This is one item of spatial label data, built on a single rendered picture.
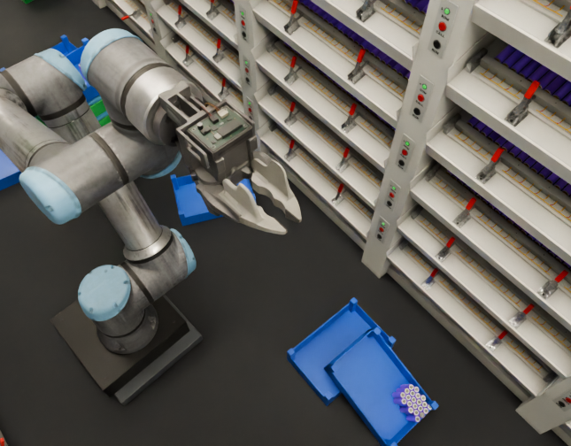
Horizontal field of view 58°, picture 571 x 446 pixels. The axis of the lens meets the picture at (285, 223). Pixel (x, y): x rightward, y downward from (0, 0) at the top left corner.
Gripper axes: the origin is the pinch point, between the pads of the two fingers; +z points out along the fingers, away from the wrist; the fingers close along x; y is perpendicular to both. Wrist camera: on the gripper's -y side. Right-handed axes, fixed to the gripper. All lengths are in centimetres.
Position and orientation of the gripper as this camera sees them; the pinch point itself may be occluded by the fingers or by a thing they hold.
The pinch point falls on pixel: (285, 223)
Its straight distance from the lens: 57.9
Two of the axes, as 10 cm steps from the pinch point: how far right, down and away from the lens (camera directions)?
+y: -0.2, -5.5, -8.3
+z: 6.8, 6.1, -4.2
